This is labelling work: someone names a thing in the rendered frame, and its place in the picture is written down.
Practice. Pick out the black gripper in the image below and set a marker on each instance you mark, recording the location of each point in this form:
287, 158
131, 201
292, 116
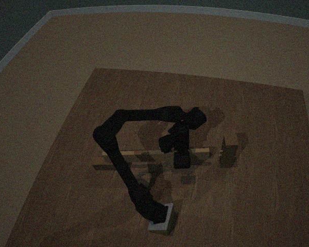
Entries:
182, 156

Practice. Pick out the long wooden rail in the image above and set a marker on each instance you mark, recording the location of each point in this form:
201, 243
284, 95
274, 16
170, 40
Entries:
157, 155

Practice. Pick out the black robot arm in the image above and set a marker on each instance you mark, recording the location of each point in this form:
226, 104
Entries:
105, 136

